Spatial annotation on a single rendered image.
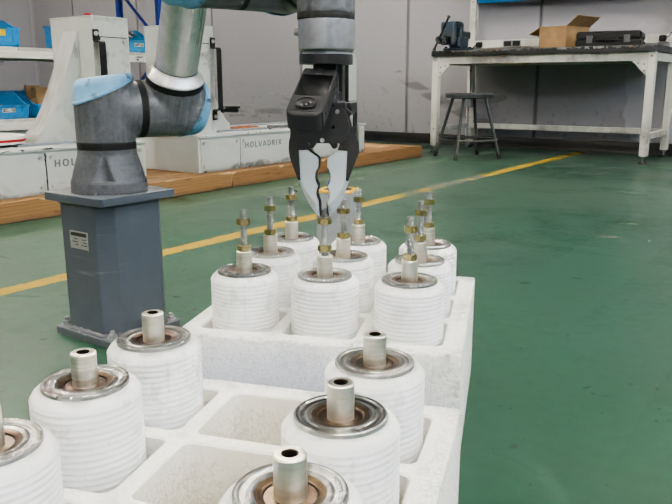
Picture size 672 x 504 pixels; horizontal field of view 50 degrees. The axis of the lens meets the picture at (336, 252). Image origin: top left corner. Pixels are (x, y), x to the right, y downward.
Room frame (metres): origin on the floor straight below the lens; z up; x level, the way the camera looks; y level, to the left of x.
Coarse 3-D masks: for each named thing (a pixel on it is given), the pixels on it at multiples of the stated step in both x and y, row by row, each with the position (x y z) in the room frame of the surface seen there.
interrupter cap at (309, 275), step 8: (304, 272) 0.98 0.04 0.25; (312, 272) 0.98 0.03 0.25; (336, 272) 0.98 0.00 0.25; (344, 272) 0.98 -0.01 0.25; (304, 280) 0.94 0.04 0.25; (312, 280) 0.93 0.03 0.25; (320, 280) 0.93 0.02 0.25; (328, 280) 0.93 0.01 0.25; (336, 280) 0.93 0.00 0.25; (344, 280) 0.94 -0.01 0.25
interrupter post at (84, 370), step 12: (84, 348) 0.61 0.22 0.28; (72, 360) 0.59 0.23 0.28; (84, 360) 0.59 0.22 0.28; (96, 360) 0.60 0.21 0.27; (72, 372) 0.59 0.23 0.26; (84, 372) 0.59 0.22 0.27; (96, 372) 0.60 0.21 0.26; (72, 384) 0.59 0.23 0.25; (84, 384) 0.59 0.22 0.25; (96, 384) 0.60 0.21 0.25
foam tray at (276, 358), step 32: (192, 320) 0.99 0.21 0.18; (288, 320) 0.99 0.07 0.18; (448, 320) 0.99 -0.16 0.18; (224, 352) 0.92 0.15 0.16; (256, 352) 0.91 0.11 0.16; (288, 352) 0.90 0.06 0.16; (320, 352) 0.89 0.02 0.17; (416, 352) 0.86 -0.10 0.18; (448, 352) 0.86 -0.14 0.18; (256, 384) 0.91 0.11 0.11; (288, 384) 0.90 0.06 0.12; (320, 384) 0.89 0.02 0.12; (448, 384) 0.85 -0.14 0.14
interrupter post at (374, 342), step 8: (368, 336) 0.64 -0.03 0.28; (376, 336) 0.64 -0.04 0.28; (384, 336) 0.64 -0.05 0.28; (368, 344) 0.64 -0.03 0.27; (376, 344) 0.63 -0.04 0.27; (384, 344) 0.64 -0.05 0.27; (368, 352) 0.64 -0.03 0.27; (376, 352) 0.63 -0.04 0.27; (384, 352) 0.64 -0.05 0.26; (368, 360) 0.64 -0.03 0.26; (376, 360) 0.63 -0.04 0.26; (384, 360) 0.64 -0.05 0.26
